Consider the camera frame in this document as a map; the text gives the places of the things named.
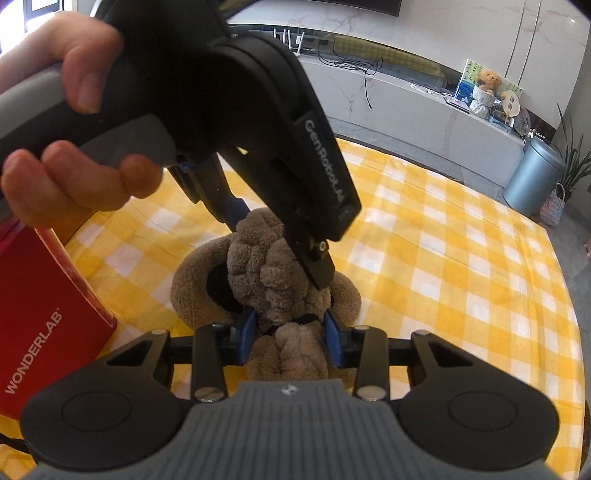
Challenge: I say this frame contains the red lidded box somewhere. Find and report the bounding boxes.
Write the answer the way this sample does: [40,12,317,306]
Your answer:
[0,222,118,421]

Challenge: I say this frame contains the brown plush slipper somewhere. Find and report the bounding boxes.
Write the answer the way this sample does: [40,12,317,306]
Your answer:
[171,208,363,335]
[245,320,333,381]

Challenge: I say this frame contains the long-leaf potted plant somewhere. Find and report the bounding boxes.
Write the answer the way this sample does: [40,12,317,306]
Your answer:
[556,104,591,195]

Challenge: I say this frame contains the yellow checked tablecloth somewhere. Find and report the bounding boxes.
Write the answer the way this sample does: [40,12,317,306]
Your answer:
[65,136,585,480]

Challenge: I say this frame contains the black wall television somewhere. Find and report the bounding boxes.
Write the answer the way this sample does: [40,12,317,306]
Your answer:
[231,0,402,18]

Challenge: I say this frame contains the brown teddy bear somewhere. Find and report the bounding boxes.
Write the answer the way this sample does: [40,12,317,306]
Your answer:
[473,69,502,118]

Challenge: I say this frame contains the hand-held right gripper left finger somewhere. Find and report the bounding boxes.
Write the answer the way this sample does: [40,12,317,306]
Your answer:
[106,308,259,400]

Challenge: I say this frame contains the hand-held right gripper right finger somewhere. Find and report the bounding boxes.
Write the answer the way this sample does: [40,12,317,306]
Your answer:
[323,310,481,400]

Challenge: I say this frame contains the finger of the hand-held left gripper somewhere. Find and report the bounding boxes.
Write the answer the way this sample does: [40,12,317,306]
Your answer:
[168,157,251,232]
[281,222,335,290]

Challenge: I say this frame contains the black cables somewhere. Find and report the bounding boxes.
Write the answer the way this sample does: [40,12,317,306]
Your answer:
[318,41,384,109]

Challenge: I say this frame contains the white router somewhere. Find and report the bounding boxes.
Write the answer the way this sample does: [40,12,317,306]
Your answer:
[272,28,305,54]

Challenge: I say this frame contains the person's left hand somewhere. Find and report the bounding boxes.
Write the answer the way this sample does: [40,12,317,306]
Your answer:
[0,11,162,230]

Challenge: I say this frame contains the white marble console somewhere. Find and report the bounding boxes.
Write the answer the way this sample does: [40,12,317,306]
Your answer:
[226,23,527,153]

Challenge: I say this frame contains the woven basket bag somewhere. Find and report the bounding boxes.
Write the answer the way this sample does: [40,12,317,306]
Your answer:
[539,182,566,227]

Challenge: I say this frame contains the grey trash bin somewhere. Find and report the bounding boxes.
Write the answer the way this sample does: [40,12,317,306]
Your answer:
[502,138,566,217]

